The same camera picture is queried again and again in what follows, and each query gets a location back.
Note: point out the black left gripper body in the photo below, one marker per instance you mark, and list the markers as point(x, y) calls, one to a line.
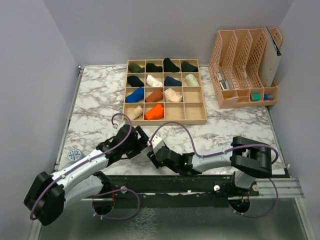
point(132, 149)

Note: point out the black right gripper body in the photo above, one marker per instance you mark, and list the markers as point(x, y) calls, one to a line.
point(153, 157)

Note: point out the beige boxer underwear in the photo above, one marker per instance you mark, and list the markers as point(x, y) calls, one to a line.
point(172, 96)

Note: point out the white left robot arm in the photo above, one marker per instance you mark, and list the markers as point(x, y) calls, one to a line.
point(50, 194)

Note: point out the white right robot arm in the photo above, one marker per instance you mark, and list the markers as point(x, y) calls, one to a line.
point(252, 160)

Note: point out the beige rolled cloth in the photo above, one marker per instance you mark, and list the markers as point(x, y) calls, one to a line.
point(135, 113)

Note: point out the orange rolled cloth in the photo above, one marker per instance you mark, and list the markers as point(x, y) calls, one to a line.
point(156, 113)

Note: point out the blue rolled cloth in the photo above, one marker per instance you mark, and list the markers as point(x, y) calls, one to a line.
point(136, 96)

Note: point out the brown rolled cloth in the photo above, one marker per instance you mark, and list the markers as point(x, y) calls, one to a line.
point(155, 96)

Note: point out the wooden compartment tray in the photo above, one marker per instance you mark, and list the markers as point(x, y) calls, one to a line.
point(190, 111)

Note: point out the white rolled cloth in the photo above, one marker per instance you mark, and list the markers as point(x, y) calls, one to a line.
point(153, 82)

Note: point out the black rolled cloth left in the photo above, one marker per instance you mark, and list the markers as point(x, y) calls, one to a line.
point(135, 81)

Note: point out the black rolled cloth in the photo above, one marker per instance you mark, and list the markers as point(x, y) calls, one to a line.
point(169, 66)
point(135, 81)
point(152, 68)

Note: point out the navy rolled cloth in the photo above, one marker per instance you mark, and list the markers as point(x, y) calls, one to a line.
point(171, 82)

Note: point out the olive green rolled cloth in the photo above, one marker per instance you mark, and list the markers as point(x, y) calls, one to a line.
point(135, 68)

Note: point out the pale green rolled cloth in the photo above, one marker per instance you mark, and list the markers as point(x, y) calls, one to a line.
point(191, 81)

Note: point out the dark green rolled cloth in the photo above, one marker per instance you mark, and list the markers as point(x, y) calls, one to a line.
point(186, 67)

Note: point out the cards in rack slot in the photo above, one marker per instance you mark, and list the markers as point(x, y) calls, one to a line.
point(226, 91)

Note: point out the pink file organizer rack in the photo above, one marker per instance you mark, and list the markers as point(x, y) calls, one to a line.
point(238, 53)

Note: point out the blue grey cylinder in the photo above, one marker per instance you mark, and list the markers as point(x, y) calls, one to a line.
point(268, 97)

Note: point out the grey folder in rack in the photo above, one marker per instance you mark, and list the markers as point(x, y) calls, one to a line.
point(271, 56)

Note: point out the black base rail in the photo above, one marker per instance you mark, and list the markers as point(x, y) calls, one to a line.
point(112, 184)

